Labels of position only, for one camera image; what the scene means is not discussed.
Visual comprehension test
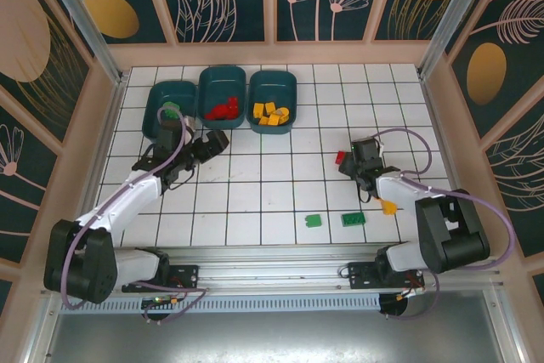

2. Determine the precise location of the long green toy brick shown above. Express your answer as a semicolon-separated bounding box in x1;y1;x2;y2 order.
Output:
341;212;367;228

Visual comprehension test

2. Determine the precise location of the teal plastic bin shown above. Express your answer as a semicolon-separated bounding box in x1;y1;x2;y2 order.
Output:
248;71;298;135
198;65;248;130
142;79;199;142

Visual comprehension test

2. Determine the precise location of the grey metal shelf plate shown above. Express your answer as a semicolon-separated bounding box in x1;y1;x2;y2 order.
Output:
40;290;518;363

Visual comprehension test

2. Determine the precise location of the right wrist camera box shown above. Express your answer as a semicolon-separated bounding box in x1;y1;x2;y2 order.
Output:
351;137;383;161

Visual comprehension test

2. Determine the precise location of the aluminium side rail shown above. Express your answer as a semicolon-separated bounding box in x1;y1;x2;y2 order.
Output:
67;73;131;264
418;67;485;260

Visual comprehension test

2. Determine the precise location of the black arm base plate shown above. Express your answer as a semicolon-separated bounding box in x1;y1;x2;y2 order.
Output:
121;264;201;294
338;260;426;292

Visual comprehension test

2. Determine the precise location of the aluminium front rail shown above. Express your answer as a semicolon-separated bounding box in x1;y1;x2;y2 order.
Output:
40;243;507;298

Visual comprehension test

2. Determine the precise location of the grey slotted cable duct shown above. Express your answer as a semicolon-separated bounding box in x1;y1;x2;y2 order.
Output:
58;293;383;314

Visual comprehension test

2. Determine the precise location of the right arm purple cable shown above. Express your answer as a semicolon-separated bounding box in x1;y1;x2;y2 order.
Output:
373;128;518;322

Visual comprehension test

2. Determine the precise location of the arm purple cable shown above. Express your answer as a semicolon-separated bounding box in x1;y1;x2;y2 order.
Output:
61;105;210;325
373;128;518;322

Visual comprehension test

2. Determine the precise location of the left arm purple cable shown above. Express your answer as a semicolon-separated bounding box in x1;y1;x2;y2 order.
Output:
61;105;210;325

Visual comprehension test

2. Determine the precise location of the aluminium frame post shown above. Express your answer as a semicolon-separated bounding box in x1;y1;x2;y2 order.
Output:
32;0;130;86
417;0;490;79

